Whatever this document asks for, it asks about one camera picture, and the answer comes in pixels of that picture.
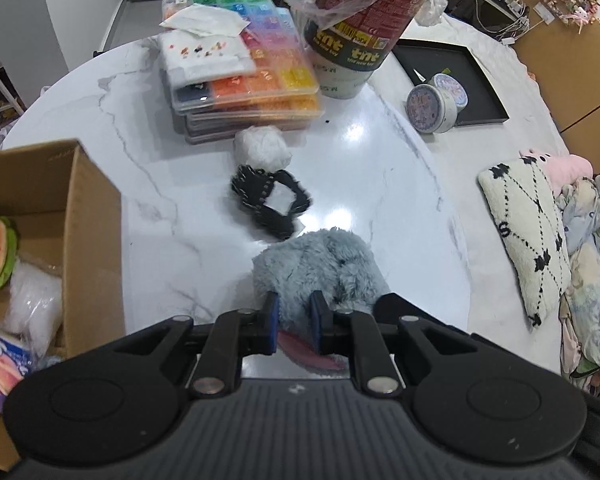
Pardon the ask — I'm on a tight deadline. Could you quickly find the grey fluffy plush toy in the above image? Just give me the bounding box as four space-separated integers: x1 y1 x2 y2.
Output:
252 228 390 376

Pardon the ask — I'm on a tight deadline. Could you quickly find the white soft ball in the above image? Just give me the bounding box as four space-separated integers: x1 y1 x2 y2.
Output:
233 126 292 172

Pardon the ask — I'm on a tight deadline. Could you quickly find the clear bag of white filling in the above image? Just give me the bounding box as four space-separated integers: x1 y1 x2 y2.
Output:
2 259 64 358

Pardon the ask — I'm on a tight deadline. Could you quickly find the brown cardboard box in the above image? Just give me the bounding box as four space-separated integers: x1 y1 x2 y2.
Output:
0 138 128 472

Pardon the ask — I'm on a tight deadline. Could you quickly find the white black patterned cushion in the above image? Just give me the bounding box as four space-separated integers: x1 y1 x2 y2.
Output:
478 154 571 327

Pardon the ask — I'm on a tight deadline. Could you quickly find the peach print tissue pack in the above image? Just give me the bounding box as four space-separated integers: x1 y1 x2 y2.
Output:
0 331 33 413

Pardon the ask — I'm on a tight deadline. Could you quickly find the round tin with patterned lid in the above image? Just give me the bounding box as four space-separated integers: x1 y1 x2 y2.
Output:
405 84 458 134

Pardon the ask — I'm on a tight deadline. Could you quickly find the rainbow bead organizer box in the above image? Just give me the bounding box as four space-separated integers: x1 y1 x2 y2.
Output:
161 0 323 145

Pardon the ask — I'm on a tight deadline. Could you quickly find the floral blanket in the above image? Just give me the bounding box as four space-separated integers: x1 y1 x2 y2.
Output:
557 174 600 393

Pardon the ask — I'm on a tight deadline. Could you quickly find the pink plush toy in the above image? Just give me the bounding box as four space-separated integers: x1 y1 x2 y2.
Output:
519 150 594 196

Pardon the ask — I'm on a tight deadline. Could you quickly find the white bead pegboard pad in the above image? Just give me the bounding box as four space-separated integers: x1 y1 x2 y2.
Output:
158 29 257 89

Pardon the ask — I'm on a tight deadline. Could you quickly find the black rectangular tray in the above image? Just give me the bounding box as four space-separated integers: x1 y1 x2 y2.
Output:
392 39 509 126

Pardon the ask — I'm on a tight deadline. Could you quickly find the white folded paper towel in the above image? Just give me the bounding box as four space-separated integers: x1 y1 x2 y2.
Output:
160 3 249 37

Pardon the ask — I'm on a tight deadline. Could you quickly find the red snack canister in plastic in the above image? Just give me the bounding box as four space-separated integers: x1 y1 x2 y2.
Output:
284 0 446 100

